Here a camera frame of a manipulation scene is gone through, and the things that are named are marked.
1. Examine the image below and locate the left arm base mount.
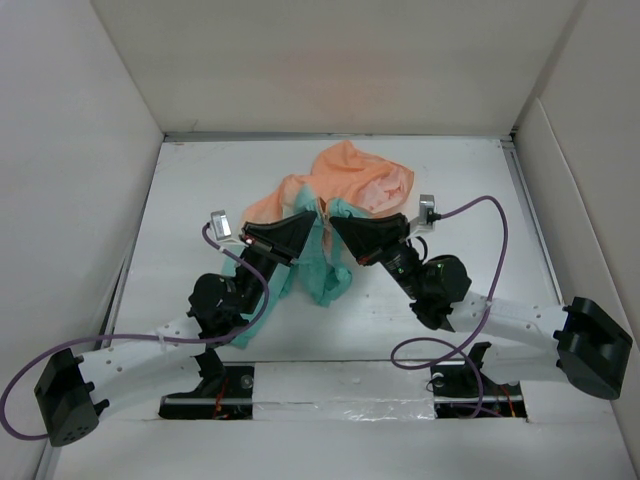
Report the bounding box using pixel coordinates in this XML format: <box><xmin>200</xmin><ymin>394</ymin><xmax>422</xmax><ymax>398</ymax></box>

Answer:
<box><xmin>158</xmin><ymin>350</ymin><xmax>255</xmax><ymax>421</ymax></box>

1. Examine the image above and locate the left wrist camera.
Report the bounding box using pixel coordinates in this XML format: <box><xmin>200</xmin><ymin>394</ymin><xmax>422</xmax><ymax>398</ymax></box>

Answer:
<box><xmin>210</xmin><ymin>210</ymin><xmax>233</xmax><ymax>242</ymax></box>

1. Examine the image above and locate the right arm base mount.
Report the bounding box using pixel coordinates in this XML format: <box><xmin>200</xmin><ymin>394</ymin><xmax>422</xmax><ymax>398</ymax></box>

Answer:
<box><xmin>425</xmin><ymin>342</ymin><xmax>527</xmax><ymax>419</ymax></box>

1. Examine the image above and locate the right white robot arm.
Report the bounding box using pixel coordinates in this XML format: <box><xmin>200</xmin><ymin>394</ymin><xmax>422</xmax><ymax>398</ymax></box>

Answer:
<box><xmin>330</xmin><ymin>214</ymin><xmax>633</xmax><ymax>400</ymax></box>

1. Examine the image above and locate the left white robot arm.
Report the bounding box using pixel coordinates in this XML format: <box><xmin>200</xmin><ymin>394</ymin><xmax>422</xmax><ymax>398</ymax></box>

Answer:
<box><xmin>34</xmin><ymin>211</ymin><xmax>317</xmax><ymax>447</ymax></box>

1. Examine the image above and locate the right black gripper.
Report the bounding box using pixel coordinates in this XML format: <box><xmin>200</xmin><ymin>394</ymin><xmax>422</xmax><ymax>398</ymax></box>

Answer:
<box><xmin>331</xmin><ymin>213</ymin><xmax>426</xmax><ymax>301</ymax></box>

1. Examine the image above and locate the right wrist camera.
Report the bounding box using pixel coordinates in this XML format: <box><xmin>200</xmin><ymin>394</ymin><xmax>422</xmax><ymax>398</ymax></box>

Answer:
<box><xmin>411</xmin><ymin>194</ymin><xmax>438</xmax><ymax>232</ymax></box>

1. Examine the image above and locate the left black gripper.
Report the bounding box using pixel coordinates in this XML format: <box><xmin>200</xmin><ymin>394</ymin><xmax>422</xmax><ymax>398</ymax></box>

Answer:
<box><xmin>235</xmin><ymin>210</ymin><xmax>314</xmax><ymax>315</ymax></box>

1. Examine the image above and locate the metal rail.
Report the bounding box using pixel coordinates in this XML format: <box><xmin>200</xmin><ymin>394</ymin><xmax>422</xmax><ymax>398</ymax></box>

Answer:
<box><xmin>160</xmin><ymin>395</ymin><xmax>524</xmax><ymax>406</ymax></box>

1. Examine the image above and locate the orange and teal jacket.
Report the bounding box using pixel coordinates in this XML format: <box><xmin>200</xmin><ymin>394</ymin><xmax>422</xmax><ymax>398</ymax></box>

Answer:
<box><xmin>231</xmin><ymin>140</ymin><xmax>414</xmax><ymax>349</ymax></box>

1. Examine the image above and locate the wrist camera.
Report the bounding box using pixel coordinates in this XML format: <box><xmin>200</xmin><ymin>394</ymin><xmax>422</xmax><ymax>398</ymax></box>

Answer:
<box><xmin>411</xmin><ymin>194</ymin><xmax>438</xmax><ymax>232</ymax></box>
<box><xmin>210</xmin><ymin>210</ymin><xmax>233</xmax><ymax>242</ymax></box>

